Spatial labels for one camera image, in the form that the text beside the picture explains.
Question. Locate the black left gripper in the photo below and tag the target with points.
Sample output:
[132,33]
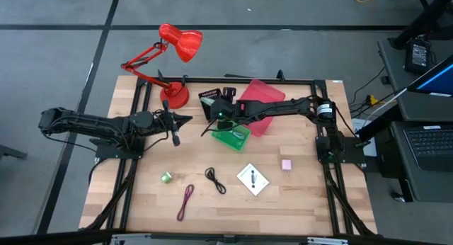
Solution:
[163,122]

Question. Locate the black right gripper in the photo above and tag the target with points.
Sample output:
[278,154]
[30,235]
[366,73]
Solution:
[231,110]

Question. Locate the green acer box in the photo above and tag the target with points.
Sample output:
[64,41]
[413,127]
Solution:
[166,177]

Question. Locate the white square card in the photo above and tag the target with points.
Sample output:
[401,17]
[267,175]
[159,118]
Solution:
[260,186]

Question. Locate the pink charger box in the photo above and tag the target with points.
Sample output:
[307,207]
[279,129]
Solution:
[286,165]

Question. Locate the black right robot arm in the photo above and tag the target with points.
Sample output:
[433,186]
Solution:
[283,107]

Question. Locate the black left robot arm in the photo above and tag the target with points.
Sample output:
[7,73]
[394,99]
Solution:
[88,122]

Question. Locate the pink plastic bin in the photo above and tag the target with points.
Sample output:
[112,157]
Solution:
[263,91]

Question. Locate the black box with white insert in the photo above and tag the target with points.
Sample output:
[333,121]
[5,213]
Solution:
[209,93]

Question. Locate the red desk lamp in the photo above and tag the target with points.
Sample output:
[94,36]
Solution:
[175,96]

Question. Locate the green plastic basket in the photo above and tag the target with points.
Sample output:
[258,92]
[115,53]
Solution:
[226,140]

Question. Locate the yellow plug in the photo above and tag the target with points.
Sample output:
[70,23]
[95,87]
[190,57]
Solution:
[371,100]

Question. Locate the white paper sheet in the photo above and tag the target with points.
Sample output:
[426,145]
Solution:
[369,149]

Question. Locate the black furniture foot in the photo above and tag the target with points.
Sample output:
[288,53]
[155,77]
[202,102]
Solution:
[12,153]

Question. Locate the black rig beam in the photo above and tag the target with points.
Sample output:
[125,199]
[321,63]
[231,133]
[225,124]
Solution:
[53,238]

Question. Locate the black power adapter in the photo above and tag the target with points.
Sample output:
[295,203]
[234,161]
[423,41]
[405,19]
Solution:
[418,55]

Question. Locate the black laptop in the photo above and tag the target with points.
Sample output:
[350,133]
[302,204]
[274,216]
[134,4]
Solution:
[430,146]

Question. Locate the monitor with blue screen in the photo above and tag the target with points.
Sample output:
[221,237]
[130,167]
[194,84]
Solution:
[437,80]

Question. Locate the dark grey desk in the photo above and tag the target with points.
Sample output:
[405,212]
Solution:
[424,188]

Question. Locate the black desk leg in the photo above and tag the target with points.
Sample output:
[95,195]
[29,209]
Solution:
[424,20]

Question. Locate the black table frame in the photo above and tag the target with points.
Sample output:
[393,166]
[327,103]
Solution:
[247,80]

